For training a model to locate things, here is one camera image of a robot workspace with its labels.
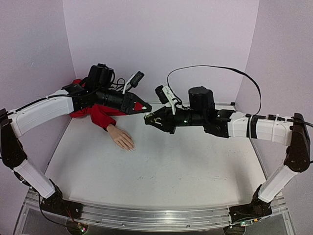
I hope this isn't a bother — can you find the right black camera cable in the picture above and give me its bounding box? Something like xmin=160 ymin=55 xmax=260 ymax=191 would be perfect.
xmin=166 ymin=65 xmax=262 ymax=116

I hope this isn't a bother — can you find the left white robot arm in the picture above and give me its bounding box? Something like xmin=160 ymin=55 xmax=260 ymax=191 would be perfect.
xmin=0 ymin=64 xmax=152 ymax=219

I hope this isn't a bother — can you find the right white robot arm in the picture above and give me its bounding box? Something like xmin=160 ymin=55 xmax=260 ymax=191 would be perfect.
xmin=144 ymin=86 xmax=312 ymax=225

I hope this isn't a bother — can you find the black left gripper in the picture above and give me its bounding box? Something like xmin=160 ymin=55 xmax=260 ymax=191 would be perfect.
xmin=97 ymin=86 xmax=155 ymax=115

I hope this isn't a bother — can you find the aluminium front rail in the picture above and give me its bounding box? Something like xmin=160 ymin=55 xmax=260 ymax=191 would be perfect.
xmin=14 ymin=189 xmax=295 ymax=235

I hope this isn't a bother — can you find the red cloth garment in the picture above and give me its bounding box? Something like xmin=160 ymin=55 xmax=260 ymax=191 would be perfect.
xmin=68 ymin=78 xmax=145 ymax=132

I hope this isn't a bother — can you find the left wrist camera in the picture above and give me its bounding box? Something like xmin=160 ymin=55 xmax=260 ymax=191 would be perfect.
xmin=122 ymin=71 xmax=145 ymax=94

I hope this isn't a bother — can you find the mannequin hand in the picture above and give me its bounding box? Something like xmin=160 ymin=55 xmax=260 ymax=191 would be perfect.
xmin=107 ymin=124 xmax=134 ymax=151

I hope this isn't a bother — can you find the yellow nail polish bottle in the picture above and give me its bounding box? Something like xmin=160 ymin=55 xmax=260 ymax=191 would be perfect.
xmin=144 ymin=112 xmax=154 ymax=119

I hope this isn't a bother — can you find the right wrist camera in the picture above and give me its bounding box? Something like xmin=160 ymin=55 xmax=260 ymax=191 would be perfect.
xmin=155 ymin=85 xmax=181 ymax=115

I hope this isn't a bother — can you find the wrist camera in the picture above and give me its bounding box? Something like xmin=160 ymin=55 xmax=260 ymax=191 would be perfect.
xmin=122 ymin=71 xmax=145 ymax=94
xmin=155 ymin=85 xmax=181 ymax=115

